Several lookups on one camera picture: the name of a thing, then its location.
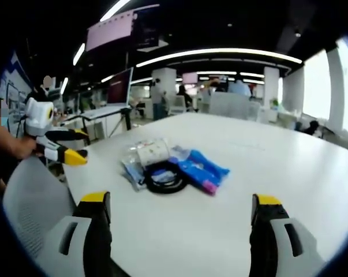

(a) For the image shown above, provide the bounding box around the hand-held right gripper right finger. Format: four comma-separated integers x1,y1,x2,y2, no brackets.
249,193,327,277

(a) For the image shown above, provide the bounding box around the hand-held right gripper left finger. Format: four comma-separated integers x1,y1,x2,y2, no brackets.
37,190,113,277

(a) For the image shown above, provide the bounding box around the clear plastic bag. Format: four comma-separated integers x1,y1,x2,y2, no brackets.
121,138,163,192

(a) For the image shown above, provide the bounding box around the white patterned roll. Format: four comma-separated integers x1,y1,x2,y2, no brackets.
136,137,170,167

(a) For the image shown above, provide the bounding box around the black cable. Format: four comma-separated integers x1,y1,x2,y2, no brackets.
144,161,189,194

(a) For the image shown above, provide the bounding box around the blue plastic packet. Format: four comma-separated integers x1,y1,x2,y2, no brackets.
176,149,231,196

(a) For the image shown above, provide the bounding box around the person's left hand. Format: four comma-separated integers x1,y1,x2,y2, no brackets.
14,136,44,160

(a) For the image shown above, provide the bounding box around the white desk with black legs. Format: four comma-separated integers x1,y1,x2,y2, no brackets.
58,104,133,145

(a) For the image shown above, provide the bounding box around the grey mesh chair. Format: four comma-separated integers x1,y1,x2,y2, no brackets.
2,157,78,259

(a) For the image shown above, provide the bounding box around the white table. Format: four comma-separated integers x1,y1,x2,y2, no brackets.
62,111,348,277

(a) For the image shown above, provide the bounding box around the tilted monitor screen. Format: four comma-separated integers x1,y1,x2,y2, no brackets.
106,66,134,107

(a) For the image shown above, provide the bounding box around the hanging ceiling screen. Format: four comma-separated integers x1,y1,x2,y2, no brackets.
85,9,134,53

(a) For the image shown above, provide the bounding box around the black office chair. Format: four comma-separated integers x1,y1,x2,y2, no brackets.
302,119,320,136

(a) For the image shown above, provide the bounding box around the white partition panel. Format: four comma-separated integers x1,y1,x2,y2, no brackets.
208,91,263,121

